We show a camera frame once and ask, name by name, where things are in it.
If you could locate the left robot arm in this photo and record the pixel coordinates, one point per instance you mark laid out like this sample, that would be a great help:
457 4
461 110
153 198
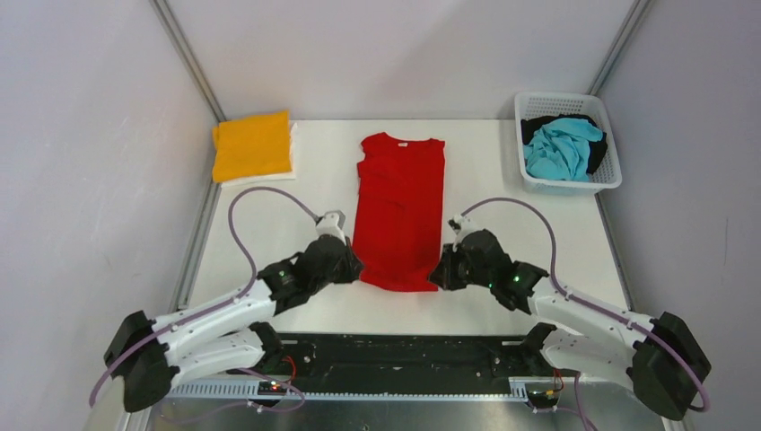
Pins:
154 356

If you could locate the light blue t-shirt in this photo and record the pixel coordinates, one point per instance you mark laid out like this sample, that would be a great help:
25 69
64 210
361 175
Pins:
562 149

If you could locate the aluminium frame rail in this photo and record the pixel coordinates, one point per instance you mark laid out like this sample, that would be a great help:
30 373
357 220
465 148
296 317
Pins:
244 370

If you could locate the folded white t-shirt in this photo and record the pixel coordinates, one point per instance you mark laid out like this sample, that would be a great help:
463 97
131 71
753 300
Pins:
290 175

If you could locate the right controller board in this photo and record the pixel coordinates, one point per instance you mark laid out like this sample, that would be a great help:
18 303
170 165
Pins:
543 400

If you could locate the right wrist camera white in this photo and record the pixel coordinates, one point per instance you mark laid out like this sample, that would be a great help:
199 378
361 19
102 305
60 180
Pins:
462 226

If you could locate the folded orange t-shirt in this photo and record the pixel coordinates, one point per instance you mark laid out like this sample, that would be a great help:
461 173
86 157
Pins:
255 146

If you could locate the black t-shirt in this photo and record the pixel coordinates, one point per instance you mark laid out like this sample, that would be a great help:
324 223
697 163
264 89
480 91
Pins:
597 152

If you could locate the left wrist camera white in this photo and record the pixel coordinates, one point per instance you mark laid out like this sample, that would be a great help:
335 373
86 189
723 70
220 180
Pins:
331 224

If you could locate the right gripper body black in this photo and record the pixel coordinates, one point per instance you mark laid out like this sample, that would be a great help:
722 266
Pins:
459 273

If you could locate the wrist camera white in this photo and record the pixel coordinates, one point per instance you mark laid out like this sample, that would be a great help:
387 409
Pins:
331 224
462 226

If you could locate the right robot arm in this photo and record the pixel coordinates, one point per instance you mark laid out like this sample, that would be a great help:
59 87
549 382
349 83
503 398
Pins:
657 359

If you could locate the white plastic basket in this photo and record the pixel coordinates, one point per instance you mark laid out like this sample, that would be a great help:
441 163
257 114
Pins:
565 143

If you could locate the controller board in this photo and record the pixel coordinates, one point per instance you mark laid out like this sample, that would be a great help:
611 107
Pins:
543 400
271 388

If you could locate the red t-shirt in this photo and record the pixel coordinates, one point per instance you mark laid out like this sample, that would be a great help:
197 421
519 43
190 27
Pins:
398 223

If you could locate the left controller board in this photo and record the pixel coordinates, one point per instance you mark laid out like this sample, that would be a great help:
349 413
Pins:
271 388

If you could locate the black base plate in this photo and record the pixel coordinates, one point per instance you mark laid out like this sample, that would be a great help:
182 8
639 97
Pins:
364 364

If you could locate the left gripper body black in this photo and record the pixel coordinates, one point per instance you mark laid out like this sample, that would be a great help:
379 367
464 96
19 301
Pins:
343 272

